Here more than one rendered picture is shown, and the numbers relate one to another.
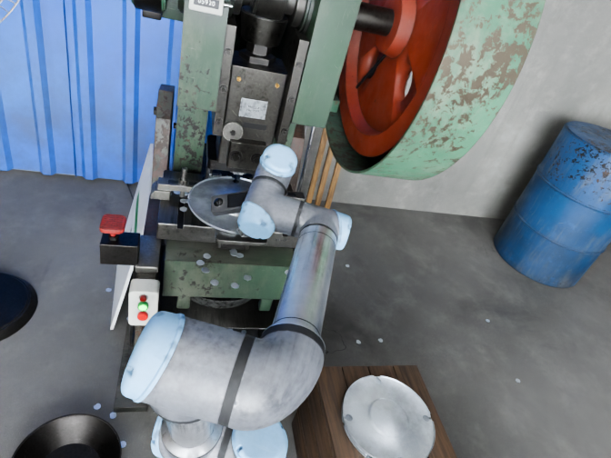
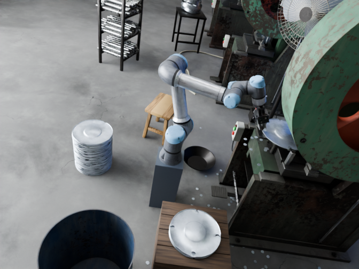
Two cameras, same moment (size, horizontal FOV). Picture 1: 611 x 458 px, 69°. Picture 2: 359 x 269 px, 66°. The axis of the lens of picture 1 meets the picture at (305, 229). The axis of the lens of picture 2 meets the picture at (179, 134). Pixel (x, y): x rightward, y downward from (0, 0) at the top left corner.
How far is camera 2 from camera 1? 1.57 m
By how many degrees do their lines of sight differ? 79
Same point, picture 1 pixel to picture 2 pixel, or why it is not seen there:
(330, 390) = (212, 212)
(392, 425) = (190, 230)
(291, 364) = (167, 66)
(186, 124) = not seen: hidden behind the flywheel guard
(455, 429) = not seen: outside the picture
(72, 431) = (210, 161)
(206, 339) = (175, 57)
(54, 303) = not seen: hidden behind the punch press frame
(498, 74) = (301, 73)
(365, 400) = (205, 223)
